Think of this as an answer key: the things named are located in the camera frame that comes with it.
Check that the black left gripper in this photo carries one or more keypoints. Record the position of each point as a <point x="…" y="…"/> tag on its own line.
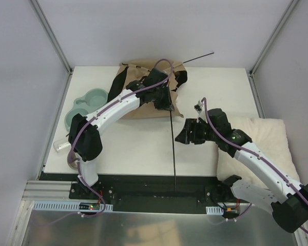
<point x="164" y="100"/>

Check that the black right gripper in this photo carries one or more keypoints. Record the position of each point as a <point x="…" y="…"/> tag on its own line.
<point x="194" y="130"/>

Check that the beige fabric pet tent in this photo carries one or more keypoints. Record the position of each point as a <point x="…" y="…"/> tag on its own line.
<point x="144" y="74"/>

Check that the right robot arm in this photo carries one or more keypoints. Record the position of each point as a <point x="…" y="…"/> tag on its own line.
<point x="285" y="198"/>

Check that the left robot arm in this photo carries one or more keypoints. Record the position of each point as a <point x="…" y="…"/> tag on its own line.
<point x="86" y="131"/>

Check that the green double pet bowl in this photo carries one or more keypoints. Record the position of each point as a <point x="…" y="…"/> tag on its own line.
<point x="88" y="103"/>

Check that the steel pet bowl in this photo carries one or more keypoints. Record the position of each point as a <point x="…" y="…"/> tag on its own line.
<point x="73" y="164"/>

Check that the white fluffy cushion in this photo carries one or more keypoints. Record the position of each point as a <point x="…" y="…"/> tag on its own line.
<point x="269" y="135"/>

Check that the clear plastic cup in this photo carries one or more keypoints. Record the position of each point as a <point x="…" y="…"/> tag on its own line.
<point x="61" y="146"/>

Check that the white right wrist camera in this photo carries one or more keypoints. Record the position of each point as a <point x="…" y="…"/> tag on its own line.
<point x="200" y="109"/>

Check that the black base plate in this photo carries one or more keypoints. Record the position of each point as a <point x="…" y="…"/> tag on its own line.
<point x="152" y="194"/>

